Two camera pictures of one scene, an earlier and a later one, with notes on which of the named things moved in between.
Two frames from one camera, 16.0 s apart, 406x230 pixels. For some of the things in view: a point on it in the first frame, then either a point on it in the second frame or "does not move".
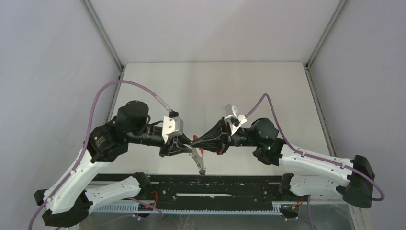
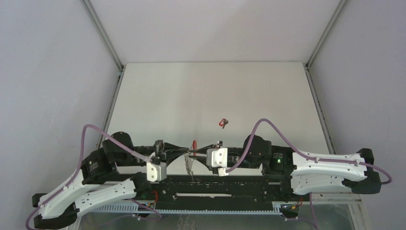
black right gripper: (221, 130) → (203, 150)
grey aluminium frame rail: (307, 64) does not move
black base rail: (217, 192) does not move
